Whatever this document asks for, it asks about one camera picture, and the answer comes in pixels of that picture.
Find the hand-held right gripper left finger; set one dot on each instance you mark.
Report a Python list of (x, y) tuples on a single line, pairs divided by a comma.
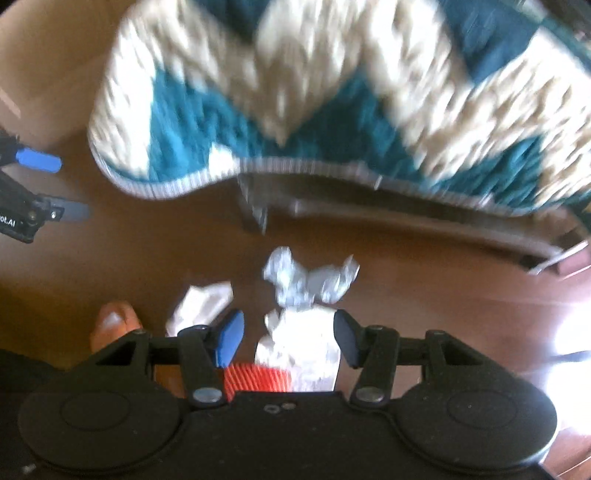
[(228, 339)]

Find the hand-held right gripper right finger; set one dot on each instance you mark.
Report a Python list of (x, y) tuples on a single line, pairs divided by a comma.
[(346, 339)]

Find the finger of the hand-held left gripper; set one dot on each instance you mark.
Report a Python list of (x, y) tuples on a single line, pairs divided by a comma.
[(39, 159), (74, 211)]

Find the white plastic bag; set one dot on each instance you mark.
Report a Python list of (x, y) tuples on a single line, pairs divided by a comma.
[(304, 341)]

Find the orange foam fruit net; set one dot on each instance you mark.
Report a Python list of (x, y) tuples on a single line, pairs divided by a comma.
[(258, 376)]

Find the white crumpled tissue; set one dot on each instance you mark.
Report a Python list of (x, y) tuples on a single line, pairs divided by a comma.
[(198, 304)]

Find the grey crumpled foil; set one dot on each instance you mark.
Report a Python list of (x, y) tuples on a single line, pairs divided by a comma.
[(295, 281)]

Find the person's bare foot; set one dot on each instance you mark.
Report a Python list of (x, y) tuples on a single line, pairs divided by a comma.
[(113, 323)]

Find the green and white blanket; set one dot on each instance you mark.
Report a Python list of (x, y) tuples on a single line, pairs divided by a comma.
[(323, 83)]

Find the metal bed frame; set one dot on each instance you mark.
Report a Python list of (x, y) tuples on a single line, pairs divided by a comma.
[(415, 217)]

